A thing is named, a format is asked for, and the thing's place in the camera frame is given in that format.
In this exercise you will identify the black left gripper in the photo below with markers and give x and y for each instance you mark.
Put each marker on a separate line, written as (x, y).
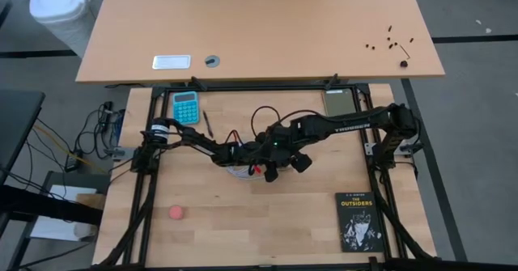
(249, 153)

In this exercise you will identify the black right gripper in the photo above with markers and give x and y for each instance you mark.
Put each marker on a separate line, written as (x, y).
(281, 141)

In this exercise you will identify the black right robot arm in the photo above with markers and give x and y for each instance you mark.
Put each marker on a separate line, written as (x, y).
(315, 123)

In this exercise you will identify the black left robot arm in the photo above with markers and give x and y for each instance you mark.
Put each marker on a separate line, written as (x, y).
(202, 143)

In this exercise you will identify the olive green notebook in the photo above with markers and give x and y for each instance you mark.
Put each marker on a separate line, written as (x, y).
(339, 103)

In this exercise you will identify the black pen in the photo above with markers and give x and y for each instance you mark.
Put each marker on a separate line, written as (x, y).
(208, 124)

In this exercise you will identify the black paperback book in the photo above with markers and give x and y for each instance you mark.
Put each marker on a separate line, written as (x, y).
(359, 222)

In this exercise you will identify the pink round object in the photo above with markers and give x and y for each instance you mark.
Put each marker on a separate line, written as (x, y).
(177, 212)

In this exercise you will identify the teal flat tray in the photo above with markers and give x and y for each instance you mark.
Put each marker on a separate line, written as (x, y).
(186, 109)

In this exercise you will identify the grey desk grommet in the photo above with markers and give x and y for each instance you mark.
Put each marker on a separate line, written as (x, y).
(212, 61)

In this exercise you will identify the black knob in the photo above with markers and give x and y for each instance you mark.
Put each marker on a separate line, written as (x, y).
(403, 64)

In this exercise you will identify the light wooden desk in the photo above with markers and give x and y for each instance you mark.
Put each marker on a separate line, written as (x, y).
(259, 24)

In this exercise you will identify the silver rectangular plate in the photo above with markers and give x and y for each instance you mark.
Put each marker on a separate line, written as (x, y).
(171, 62)

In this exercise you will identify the black allen key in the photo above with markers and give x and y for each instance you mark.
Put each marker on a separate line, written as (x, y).
(404, 52)

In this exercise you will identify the black power adapter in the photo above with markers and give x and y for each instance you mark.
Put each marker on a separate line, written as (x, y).
(73, 162)

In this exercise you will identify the white paper sheet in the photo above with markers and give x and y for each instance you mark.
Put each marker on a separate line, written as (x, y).
(56, 228)

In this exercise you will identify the black stand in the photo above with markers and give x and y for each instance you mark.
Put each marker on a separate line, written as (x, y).
(40, 206)

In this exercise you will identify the black side table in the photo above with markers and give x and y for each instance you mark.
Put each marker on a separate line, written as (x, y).
(18, 129)

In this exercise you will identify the white trash bin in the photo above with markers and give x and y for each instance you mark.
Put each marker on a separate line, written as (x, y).
(60, 4)

